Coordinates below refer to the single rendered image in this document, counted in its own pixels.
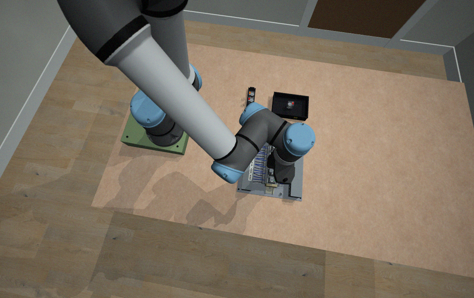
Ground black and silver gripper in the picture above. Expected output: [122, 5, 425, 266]
[267, 148, 296, 185]

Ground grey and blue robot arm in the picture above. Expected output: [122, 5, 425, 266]
[57, 0, 315, 184]

